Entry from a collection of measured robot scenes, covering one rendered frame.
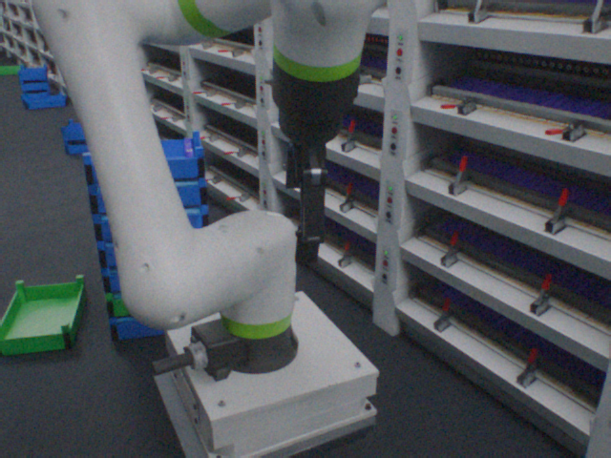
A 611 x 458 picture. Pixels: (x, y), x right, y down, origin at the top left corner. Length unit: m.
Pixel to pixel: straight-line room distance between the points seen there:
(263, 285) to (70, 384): 0.89
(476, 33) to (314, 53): 0.80
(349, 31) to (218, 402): 0.59
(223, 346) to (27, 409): 0.78
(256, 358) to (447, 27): 0.84
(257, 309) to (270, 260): 0.09
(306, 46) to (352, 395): 0.62
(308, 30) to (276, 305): 0.50
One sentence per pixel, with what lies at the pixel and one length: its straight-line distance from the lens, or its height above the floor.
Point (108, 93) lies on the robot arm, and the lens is 0.85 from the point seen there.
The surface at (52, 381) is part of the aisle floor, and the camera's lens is 1.72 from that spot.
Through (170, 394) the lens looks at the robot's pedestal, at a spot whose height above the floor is 0.28.
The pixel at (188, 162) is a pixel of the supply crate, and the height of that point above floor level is 0.52.
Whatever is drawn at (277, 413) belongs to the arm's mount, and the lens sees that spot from 0.96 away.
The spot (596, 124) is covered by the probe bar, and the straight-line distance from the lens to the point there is 1.25.
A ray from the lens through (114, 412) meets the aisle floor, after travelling 1.57.
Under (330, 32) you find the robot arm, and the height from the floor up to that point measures 0.93.
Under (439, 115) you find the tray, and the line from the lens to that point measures 1.44.
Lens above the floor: 0.99
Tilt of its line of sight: 24 degrees down
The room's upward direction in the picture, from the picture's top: straight up
